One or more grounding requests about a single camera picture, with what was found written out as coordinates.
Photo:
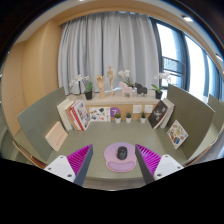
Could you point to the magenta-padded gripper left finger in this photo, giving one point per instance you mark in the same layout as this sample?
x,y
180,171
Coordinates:
x,y
60,166

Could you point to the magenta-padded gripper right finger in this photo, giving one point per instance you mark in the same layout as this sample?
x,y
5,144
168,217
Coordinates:
x,y
166,166

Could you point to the black computer mouse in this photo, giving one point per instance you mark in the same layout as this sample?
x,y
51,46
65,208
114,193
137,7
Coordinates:
x,y
122,153

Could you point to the purple mouse pad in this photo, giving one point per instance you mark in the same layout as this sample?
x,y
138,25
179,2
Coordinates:
x,y
111,160

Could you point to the beige notebook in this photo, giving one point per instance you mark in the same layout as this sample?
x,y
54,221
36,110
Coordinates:
x,y
56,136

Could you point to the large colourful sticker sheet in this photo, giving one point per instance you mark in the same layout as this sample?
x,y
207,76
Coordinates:
x,y
177,134

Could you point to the orange-brown book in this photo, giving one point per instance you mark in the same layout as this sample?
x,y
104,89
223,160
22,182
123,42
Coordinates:
x,y
72,119

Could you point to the small succulent in white pot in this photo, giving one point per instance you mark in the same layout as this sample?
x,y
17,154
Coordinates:
x,y
118,120
128,120
143,120

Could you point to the white book stack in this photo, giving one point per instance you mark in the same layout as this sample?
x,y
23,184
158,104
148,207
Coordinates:
x,y
63,115

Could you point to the dark book with red edge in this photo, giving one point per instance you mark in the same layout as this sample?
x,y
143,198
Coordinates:
x,y
157,114

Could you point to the red and white magazine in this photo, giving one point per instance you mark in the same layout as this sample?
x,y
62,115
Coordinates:
x,y
81,115

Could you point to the small white sticker sheet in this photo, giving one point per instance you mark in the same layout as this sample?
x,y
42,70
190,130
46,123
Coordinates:
x,y
99,114

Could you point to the white orchid in black pot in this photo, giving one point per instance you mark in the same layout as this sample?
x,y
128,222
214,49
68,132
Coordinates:
x,y
88,95
158,95
124,73

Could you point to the round purple sign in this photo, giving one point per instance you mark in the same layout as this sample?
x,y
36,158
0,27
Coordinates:
x,y
115,111

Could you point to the dark horse figure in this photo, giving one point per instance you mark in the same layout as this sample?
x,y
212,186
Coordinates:
x,y
141,89

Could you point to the pink horse figure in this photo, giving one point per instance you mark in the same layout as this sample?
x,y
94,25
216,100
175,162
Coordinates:
x,y
127,90

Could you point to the wooden hand model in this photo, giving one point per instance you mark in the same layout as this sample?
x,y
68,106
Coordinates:
x,y
100,85

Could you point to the wooden artist mannequin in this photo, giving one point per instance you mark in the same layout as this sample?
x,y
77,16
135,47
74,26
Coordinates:
x,y
111,76

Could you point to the grey curtain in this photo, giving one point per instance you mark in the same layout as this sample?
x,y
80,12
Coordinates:
x,y
106,43

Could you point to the white wall socket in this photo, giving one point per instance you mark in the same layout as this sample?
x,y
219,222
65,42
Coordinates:
x,y
148,109
137,109

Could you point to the window with dark frame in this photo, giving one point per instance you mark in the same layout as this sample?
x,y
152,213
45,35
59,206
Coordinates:
x,y
193,63

